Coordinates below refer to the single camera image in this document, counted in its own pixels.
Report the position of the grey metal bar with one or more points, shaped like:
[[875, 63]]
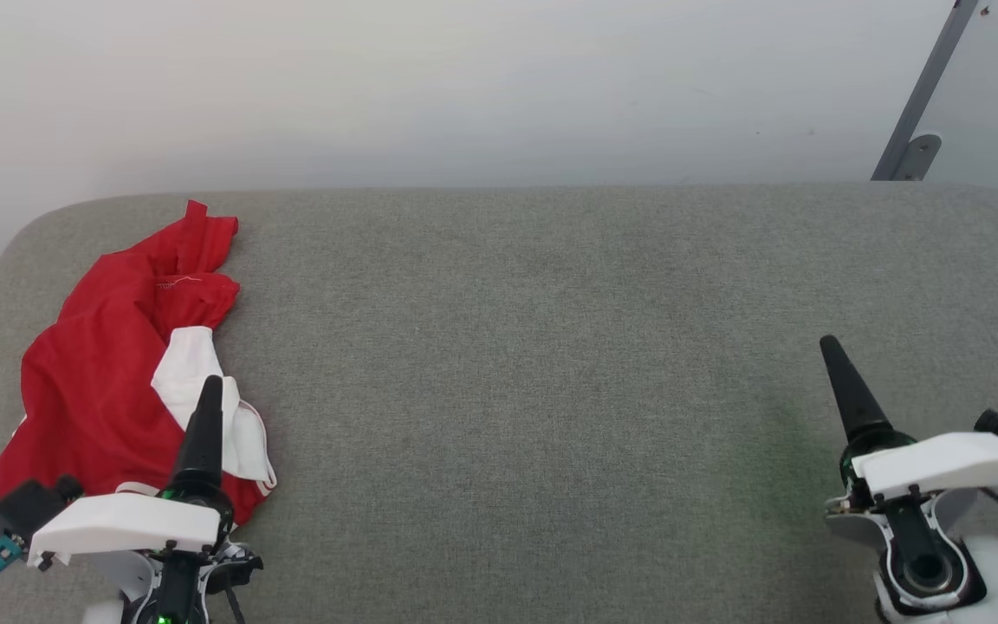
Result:
[[928, 82]]

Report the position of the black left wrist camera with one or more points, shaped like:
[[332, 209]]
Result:
[[27, 507]]

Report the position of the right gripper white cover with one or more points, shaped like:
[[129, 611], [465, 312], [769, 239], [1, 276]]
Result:
[[949, 459]]

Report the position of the grey metal bracket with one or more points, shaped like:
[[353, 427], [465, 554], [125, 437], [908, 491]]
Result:
[[916, 156]]

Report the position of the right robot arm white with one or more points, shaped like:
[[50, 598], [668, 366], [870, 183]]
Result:
[[923, 563]]

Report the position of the grey fabric sofa cushion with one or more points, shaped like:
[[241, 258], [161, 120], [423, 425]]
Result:
[[551, 390]]

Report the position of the red and white shirt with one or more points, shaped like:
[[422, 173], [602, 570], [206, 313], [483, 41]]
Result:
[[100, 381]]

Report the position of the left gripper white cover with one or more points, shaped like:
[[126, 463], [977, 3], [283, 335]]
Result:
[[122, 523]]

